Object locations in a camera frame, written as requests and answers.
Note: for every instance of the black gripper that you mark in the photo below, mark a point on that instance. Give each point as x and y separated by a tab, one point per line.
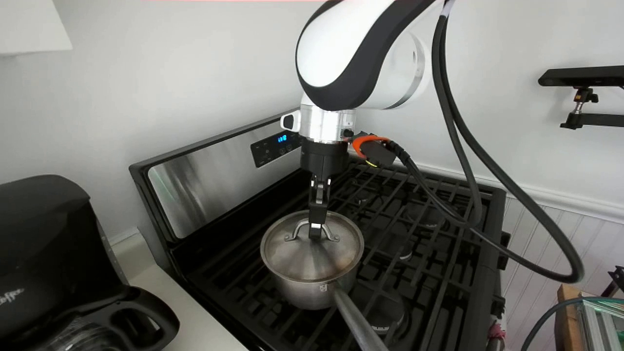
324	158

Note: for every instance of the silver pot lid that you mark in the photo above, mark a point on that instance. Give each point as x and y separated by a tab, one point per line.
293	253

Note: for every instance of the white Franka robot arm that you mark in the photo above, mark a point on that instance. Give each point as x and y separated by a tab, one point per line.
338	50

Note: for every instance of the black gas stove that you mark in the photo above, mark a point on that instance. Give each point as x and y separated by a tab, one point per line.
215	175

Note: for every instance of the round black stove burner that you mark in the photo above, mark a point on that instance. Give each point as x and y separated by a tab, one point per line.
385	312

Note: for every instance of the black stove knob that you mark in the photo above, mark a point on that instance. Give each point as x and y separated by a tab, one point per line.
500	304
505	242

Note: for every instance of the black coffee maker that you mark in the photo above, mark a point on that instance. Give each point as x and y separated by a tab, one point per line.
51	245

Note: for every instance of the robot base platform frame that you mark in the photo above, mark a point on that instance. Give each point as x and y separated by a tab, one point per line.
595	321

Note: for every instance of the white wall cabinet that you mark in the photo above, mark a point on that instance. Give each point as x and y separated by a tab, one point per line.
32	21

